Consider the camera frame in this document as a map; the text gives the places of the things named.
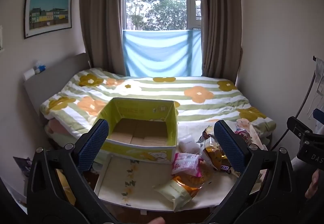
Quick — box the small white packet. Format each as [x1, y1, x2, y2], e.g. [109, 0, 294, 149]
[178, 138, 201, 155]

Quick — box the gold cookie packet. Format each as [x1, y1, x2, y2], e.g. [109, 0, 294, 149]
[201, 138, 228, 171]

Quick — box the floral striped quilt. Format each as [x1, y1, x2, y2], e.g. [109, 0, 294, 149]
[40, 68, 276, 149]

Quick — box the brown and white snack bag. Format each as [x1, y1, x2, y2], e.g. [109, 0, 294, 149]
[197, 125, 215, 143]

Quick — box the pale yellow packet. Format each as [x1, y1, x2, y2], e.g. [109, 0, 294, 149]
[153, 180, 200, 212]

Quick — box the orange snack packet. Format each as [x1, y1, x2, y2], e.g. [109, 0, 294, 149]
[172, 167, 213, 194]

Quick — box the grey bed headboard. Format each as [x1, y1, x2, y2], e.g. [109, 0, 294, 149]
[23, 52, 92, 123]

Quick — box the person's right hand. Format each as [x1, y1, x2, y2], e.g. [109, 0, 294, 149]
[305, 168, 320, 199]

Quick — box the person's left hand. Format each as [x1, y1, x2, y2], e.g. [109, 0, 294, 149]
[145, 217, 166, 224]

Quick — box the dark magazine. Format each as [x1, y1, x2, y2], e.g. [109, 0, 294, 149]
[13, 156, 33, 176]

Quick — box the framed house picture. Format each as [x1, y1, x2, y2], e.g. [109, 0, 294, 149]
[24, 0, 72, 39]

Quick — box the pink and white packet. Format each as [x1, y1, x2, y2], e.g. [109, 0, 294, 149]
[172, 152, 204, 176]

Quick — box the blue and white bottle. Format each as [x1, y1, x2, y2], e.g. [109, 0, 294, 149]
[34, 61, 46, 74]

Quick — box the black clothes rack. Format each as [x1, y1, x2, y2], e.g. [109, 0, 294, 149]
[272, 56, 324, 150]

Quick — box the pink folded blanket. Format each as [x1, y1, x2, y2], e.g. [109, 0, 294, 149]
[45, 119, 76, 138]

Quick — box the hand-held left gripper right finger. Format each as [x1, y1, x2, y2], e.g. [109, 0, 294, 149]
[202, 120, 297, 224]

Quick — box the yellow box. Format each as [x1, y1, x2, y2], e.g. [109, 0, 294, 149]
[54, 168, 76, 207]

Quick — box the red and white snack bag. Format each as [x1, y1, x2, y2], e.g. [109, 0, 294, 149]
[234, 123, 254, 149]

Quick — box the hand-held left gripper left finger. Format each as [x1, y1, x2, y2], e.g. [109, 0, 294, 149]
[27, 118, 115, 224]

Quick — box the light blue cloth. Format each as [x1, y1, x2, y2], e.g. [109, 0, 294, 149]
[123, 29, 203, 77]

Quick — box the yellow-green cardboard box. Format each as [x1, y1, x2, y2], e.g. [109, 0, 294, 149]
[93, 98, 179, 164]

